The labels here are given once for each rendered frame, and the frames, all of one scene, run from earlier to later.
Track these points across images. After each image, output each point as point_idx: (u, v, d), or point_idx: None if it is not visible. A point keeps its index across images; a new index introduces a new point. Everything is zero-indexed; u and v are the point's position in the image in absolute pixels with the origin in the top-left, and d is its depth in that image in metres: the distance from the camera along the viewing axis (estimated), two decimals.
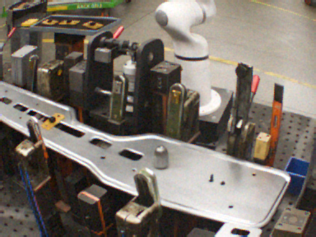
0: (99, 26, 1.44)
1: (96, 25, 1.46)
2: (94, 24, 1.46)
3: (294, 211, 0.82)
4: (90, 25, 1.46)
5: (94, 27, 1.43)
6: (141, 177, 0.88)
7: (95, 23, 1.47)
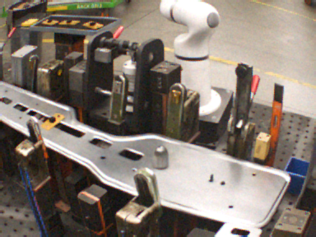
0: (99, 26, 1.44)
1: (96, 25, 1.46)
2: (94, 24, 1.46)
3: (294, 211, 0.82)
4: (90, 25, 1.46)
5: (94, 27, 1.43)
6: (141, 177, 0.88)
7: (95, 23, 1.47)
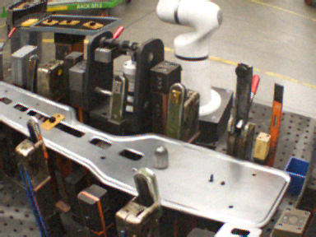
0: (99, 26, 1.44)
1: (96, 25, 1.46)
2: (94, 24, 1.46)
3: (294, 211, 0.82)
4: (90, 25, 1.46)
5: (94, 27, 1.43)
6: (141, 177, 0.88)
7: (95, 23, 1.47)
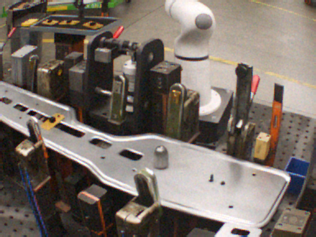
0: (99, 26, 1.44)
1: (96, 25, 1.46)
2: (94, 24, 1.46)
3: (294, 211, 0.82)
4: (90, 25, 1.46)
5: (94, 27, 1.43)
6: (141, 177, 0.88)
7: (95, 23, 1.47)
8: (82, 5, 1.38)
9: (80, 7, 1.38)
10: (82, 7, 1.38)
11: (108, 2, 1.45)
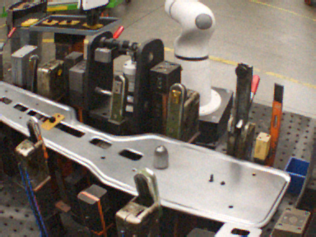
0: (99, 26, 1.44)
1: (96, 25, 1.46)
2: (94, 24, 1.46)
3: (294, 211, 0.82)
4: (90, 25, 1.46)
5: (94, 27, 1.43)
6: (141, 177, 0.88)
7: (95, 23, 1.47)
8: (89, 12, 1.41)
9: (88, 13, 1.42)
10: (89, 13, 1.42)
11: (99, 12, 1.44)
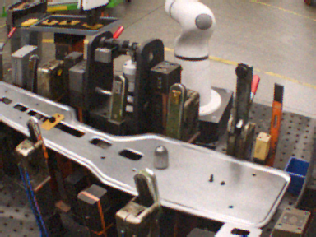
0: (99, 26, 1.44)
1: (96, 25, 1.46)
2: (94, 24, 1.46)
3: (294, 211, 0.82)
4: (90, 25, 1.46)
5: (94, 27, 1.43)
6: (141, 177, 0.88)
7: (95, 23, 1.47)
8: (89, 12, 1.41)
9: (88, 13, 1.42)
10: (90, 13, 1.42)
11: (99, 12, 1.44)
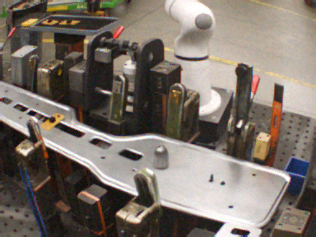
0: (100, 13, 1.41)
1: (97, 11, 1.43)
2: (95, 11, 1.43)
3: (294, 211, 0.82)
4: (90, 12, 1.43)
5: (95, 14, 1.41)
6: (141, 177, 0.88)
7: (96, 10, 1.44)
8: None
9: (89, 1, 1.39)
10: (90, 1, 1.39)
11: (99, 0, 1.42)
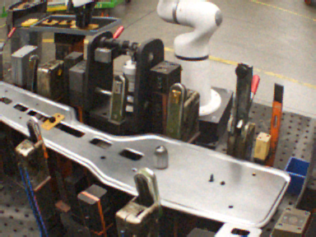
0: (95, 27, 1.10)
1: (89, 25, 1.12)
2: (85, 25, 1.11)
3: (294, 211, 0.82)
4: (81, 27, 1.11)
5: (87, 29, 1.09)
6: (141, 177, 0.88)
7: (87, 24, 1.12)
8: (80, 10, 1.07)
9: (79, 11, 1.07)
10: (81, 11, 1.07)
11: (91, 10, 1.10)
